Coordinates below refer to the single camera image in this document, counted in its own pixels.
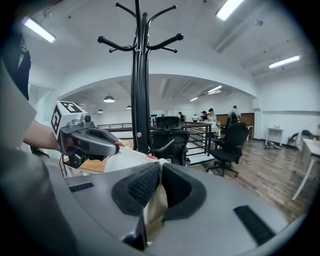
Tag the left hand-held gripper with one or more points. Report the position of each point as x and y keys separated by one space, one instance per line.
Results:
x=65 y=112

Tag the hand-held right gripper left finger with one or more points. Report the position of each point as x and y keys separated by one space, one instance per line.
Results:
x=107 y=197

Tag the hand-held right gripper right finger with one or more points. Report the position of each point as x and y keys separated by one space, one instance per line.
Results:
x=212 y=220

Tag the white clothes with red print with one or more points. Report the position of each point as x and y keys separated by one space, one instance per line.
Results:
x=130 y=157

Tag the black coat stand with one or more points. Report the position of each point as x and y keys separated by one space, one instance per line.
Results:
x=140 y=87

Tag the person's left forearm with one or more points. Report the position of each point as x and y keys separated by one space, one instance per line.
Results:
x=42 y=136

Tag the person's left hand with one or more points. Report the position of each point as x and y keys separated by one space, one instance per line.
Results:
x=69 y=143

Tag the black office chair with headrest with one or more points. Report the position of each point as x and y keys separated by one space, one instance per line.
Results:
x=170 y=142

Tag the dark metal railing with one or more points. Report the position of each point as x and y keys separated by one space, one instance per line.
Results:
x=200 y=123

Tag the brown wooden partition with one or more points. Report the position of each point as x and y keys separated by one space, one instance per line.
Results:
x=246 y=122

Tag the ceiling light panel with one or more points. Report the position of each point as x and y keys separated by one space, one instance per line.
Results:
x=194 y=99
x=228 y=10
x=283 y=62
x=40 y=30
x=214 y=89

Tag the person's black t-shirt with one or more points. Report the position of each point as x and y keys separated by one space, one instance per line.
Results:
x=21 y=70

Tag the small white table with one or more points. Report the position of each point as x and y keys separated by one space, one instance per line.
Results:
x=275 y=130

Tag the small dark chair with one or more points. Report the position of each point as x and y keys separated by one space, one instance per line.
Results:
x=293 y=138

